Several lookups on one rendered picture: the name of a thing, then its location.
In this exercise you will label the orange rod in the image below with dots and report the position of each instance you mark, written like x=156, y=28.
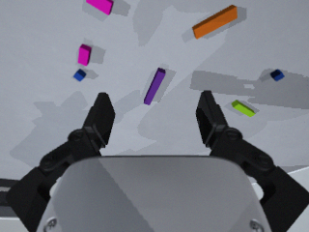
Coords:
x=215, y=21

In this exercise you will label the small blue block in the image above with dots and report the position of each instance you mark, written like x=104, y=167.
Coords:
x=79, y=75
x=277, y=75

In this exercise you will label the purple rod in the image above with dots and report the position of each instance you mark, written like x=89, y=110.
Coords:
x=158, y=77

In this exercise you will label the lime green rod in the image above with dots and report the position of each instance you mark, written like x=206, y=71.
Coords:
x=243, y=108

